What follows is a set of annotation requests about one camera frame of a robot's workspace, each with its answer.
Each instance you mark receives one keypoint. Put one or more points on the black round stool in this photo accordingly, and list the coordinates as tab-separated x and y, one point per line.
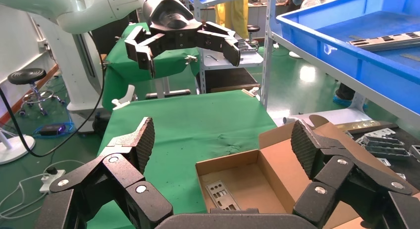
26	75

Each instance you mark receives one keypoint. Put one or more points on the perforated metal shelf upright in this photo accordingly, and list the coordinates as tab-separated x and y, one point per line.
268	56

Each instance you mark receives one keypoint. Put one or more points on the brown tape strip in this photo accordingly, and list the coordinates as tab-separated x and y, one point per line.
411	57

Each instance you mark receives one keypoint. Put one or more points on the stack of metal IO plates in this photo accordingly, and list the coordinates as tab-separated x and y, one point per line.
387	42

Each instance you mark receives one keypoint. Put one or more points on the white power strip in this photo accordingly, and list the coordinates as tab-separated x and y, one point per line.
52	180

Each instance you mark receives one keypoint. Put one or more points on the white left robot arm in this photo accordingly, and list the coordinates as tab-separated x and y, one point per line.
92	7

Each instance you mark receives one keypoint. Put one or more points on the small black background stool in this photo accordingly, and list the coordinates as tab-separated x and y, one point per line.
252	28

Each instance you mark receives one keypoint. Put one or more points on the open cardboard box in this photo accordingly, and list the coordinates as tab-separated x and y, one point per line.
259	188

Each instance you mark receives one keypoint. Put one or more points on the grey metal bracket part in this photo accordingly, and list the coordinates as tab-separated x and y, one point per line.
382	133
387	152
415	152
384	161
382	142

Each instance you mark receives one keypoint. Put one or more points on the black box with blue light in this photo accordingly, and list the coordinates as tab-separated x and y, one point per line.
51	129

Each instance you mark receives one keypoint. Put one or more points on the green cloth on background table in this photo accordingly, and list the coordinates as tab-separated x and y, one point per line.
121	70

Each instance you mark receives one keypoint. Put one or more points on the white plastic clamp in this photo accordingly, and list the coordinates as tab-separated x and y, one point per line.
123	101

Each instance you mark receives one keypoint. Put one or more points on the legs with blue shoe covers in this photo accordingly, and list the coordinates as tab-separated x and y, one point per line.
344	97

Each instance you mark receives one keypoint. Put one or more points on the white round stand base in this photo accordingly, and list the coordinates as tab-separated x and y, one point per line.
13	148

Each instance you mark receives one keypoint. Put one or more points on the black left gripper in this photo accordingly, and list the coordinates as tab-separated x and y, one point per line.
170	20

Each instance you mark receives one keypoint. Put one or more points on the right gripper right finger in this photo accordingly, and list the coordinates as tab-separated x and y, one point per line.
344	181

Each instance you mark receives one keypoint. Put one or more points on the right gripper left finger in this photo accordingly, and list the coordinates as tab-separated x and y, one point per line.
115	184

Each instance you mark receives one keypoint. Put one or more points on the single metal IO plate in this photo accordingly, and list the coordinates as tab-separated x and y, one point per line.
220	194

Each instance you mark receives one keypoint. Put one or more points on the blue plastic tray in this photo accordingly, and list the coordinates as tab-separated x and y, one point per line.
328	56

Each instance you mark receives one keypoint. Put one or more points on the dark tray with brass rim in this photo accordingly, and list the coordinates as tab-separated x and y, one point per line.
361	125

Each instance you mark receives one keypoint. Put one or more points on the white plastic pipe fitting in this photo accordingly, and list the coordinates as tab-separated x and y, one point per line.
288	119

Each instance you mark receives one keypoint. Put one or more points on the white wall socket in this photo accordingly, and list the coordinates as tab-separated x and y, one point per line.
42	43

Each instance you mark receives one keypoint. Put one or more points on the grey background shelf rack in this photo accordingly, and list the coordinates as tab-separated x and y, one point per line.
200	40

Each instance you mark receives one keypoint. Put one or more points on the white round fan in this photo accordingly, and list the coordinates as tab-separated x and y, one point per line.
311	3

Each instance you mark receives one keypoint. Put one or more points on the white robot torso column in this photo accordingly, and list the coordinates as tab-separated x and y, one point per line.
65	63

